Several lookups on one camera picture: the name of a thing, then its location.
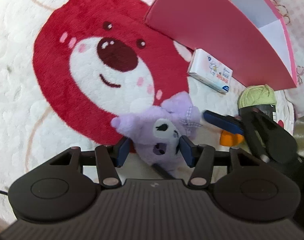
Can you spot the bear printed blanket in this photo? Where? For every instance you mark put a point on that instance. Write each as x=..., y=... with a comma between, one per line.
x=29, y=105

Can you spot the white tissue pack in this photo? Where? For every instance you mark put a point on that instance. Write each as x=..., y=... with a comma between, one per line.
x=207, y=70

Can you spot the pink cardboard box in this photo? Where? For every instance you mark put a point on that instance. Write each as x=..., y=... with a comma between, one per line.
x=204, y=22

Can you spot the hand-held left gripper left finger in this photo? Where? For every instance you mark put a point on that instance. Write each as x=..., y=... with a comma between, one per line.
x=123, y=152

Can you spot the purple plush toy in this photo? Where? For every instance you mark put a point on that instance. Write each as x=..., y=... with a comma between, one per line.
x=147, y=130

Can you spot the orange ball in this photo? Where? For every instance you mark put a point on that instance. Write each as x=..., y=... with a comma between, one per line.
x=228, y=139

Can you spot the green yarn skein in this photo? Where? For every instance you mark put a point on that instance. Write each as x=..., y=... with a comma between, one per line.
x=257, y=96

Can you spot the white floral pillow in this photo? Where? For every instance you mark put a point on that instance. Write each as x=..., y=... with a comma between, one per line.
x=299, y=17

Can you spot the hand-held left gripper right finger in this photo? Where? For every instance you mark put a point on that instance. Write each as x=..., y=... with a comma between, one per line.
x=187, y=152

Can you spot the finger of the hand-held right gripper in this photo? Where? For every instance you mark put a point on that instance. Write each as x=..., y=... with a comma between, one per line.
x=222, y=121

